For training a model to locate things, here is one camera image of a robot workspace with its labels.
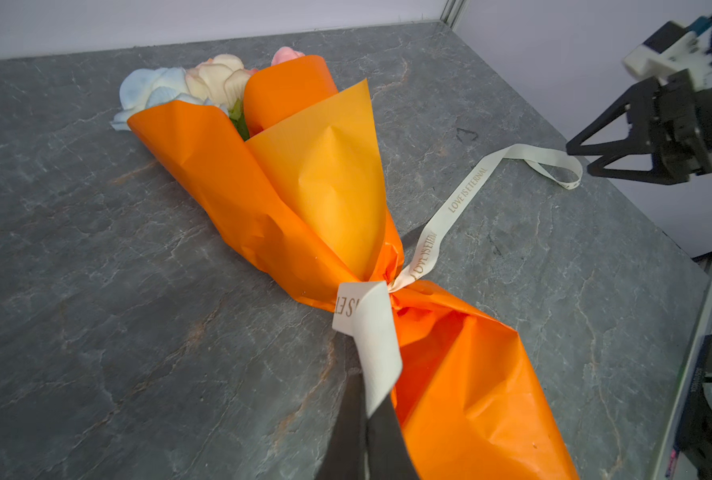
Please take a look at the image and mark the white printed ribbon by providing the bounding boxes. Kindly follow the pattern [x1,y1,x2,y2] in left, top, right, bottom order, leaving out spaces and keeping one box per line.
[332,144,583,418]

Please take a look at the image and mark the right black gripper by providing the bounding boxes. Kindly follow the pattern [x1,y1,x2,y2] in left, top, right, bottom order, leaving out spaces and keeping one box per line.
[566,70,712,185]

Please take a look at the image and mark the white fake rose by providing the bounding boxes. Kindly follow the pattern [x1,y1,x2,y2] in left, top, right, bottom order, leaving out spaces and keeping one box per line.
[111,67,212,131]

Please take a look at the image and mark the dark pink fake rose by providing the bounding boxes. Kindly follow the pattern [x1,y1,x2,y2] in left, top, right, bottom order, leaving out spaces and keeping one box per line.
[271,46,305,66]

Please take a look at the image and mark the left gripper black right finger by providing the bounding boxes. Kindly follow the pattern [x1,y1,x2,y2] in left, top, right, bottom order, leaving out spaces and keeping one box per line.
[366,409,419,480]

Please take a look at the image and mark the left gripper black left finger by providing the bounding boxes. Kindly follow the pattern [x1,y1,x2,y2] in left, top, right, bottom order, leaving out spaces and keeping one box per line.
[315,374,367,480]

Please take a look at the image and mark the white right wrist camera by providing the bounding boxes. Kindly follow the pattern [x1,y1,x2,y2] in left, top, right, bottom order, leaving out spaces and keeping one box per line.
[622,16,712,91]

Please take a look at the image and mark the cream fake rose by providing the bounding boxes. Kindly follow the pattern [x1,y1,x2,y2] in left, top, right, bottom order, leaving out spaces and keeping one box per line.
[185,54,258,110]

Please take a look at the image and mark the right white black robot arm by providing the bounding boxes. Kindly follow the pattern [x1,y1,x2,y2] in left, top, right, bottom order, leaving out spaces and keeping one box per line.
[566,15,712,185]

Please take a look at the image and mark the orange wrapping paper sheet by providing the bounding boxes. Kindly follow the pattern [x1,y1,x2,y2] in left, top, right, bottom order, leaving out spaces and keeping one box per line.
[128,55,577,479]

